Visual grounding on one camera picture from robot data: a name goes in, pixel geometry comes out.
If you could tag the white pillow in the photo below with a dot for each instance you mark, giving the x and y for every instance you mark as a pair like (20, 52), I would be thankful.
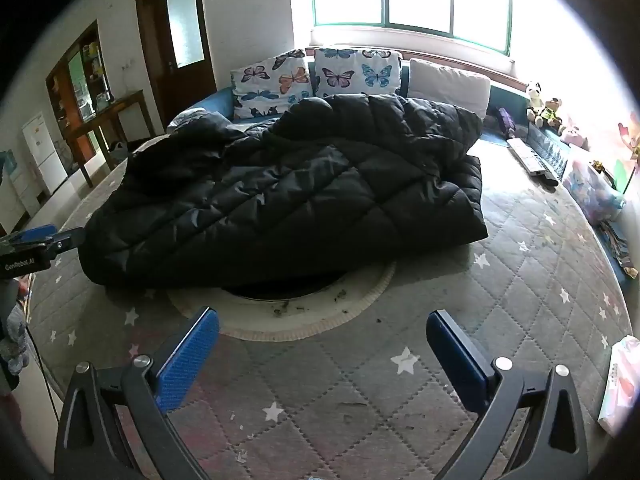
(450, 85)

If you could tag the blue bed frame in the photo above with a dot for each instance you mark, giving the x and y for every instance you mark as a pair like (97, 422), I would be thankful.
(220, 102)

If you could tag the white refrigerator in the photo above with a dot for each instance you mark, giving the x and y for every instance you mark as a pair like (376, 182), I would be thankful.
(42, 155)

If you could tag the grey star quilted mattress pad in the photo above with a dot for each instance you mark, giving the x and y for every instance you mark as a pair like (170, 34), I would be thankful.
(525, 285)

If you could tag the round cream mat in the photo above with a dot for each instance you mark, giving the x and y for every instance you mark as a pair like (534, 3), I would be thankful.
(300, 322)

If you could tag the black puffer jacket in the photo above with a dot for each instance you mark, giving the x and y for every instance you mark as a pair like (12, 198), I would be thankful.
(300, 185)

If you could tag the brown wooden door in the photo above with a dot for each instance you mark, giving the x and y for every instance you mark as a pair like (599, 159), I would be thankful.
(190, 90)

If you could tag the purple cloth toy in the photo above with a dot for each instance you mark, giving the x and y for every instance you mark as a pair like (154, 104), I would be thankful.
(506, 120)

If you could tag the pink plush toy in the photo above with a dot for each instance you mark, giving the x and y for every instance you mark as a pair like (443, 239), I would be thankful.
(572, 137)

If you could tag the wooden display cabinet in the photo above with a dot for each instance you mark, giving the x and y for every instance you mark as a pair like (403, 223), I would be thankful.
(55, 85)

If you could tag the pastel printed cushion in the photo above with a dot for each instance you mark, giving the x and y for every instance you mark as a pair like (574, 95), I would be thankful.
(590, 190)

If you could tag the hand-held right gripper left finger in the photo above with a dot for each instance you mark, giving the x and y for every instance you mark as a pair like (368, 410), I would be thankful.
(187, 360)

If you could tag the wooden side table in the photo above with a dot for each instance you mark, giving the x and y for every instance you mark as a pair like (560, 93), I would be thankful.
(115, 107)

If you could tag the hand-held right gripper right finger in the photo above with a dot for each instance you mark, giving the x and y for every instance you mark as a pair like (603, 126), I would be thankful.
(460, 360)

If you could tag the grey bag under table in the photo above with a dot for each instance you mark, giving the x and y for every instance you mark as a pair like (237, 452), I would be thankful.
(117, 151)

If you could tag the pink tissue packet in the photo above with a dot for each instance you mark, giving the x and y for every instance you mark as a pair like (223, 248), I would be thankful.
(620, 385)

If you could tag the white panda plush toy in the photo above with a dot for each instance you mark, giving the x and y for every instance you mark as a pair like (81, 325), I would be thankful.
(534, 95)

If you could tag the blue printed board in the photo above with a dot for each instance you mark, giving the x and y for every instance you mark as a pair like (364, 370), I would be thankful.
(7, 165)

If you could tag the grey folded blanket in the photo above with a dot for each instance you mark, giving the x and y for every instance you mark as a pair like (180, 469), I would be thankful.
(192, 114)

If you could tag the long grey flat box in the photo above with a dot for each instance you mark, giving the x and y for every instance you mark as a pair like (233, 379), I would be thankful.
(527, 157)

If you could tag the butterfly print pillow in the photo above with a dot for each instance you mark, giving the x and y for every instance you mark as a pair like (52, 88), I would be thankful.
(270, 85)
(350, 72)

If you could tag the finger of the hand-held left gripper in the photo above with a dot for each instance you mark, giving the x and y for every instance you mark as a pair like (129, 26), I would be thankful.
(62, 244)
(32, 235)

